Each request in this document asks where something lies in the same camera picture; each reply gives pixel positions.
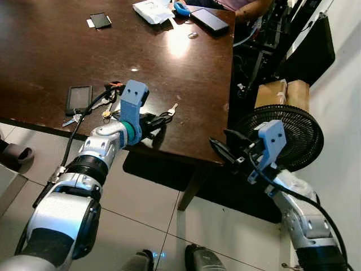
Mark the dark grey slipper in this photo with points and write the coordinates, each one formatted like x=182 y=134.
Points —
x=16 y=155

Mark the grey box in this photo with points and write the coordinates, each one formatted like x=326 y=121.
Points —
x=10 y=189

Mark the person's forearm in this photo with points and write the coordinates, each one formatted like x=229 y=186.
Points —
x=248 y=7

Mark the brown cardboard box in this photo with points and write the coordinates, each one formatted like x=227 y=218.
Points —
x=282 y=93

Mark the small round coin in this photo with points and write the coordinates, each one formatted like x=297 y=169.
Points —
x=193 y=35

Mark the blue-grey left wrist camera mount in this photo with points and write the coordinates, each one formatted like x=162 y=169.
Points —
x=133 y=96

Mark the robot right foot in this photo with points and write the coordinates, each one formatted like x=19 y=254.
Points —
x=204 y=259

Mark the silver key bunch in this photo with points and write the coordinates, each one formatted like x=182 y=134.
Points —
x=171 y=109

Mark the small black wallet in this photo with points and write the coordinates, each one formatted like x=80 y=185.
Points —
x=100 y=20

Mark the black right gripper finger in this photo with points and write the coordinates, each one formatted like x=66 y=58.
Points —
x=220 y=150
x=234 y=136

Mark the dark brown wooden table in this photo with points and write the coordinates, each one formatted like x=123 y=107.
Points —
x=113 y=56

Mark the red key tag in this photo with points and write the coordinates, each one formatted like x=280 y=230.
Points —
x=116 y=85

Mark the glossy black smartphone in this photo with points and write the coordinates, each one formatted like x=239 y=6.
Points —
x=210 y=21

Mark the gold and silver keys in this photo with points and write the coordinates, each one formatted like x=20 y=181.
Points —
x=107 y=113

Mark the black phone with grey rim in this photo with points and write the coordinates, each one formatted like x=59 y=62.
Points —
x=79 y=99

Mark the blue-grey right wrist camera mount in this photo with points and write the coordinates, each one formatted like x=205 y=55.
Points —
x=272 y=144

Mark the black metal frame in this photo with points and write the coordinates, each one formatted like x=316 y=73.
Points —
x=265 y=53

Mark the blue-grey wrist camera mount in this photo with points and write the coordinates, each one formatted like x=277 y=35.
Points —
x=272 y=144
x=133 y=96

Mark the blue plastic object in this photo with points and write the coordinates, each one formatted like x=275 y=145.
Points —
x=181 y=9

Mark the small white card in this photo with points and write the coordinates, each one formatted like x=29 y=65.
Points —
x=90 y=23

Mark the silver key with blue tag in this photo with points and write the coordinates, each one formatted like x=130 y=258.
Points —
x=71 y=121

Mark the black floor fan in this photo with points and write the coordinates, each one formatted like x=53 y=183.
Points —
x=302 y=132

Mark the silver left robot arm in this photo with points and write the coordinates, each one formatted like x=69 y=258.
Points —
x=62 y=209

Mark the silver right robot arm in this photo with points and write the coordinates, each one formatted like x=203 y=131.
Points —
x=307 y=217

